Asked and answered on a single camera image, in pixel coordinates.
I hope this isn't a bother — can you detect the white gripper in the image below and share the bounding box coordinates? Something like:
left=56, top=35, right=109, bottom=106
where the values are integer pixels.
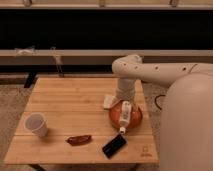
left=116, top=78, right=136, bottom=101

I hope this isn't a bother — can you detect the white plastic bottle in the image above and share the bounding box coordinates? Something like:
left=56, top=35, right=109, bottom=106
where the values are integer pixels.
left=119, top=101, right=132, bottom=134

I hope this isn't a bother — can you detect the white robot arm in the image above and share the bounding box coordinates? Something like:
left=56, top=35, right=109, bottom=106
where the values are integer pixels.
left=112, top=54, right=213, bottom=171

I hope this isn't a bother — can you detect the orange ceramic bowl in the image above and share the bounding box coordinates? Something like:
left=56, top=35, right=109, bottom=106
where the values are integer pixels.
left=109, top=101, right=143, bottom=131

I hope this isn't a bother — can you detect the white sponge block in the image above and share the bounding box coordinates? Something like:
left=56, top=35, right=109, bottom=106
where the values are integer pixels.
left=103, top=94, right=116, bottom=109

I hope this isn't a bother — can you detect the wooden table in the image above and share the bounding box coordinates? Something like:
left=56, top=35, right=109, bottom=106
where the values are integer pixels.
left=4, top=78, right=158, bottom=171

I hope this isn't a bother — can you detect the black smartphone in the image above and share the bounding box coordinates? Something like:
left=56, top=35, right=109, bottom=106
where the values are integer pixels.
left=102, top=134, right=127, bottom=159

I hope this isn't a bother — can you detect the white plastic cup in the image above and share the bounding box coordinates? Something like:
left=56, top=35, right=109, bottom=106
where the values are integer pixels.
left=24, top=113, right=48, bottom=137

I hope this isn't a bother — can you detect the black cable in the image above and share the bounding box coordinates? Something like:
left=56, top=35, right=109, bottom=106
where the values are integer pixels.
left=154, top=94, right=167, bottom=111

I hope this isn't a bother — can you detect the long grey bench rail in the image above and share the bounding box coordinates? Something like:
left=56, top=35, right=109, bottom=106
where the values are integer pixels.
left=0, top=49, right=213, bottom=66

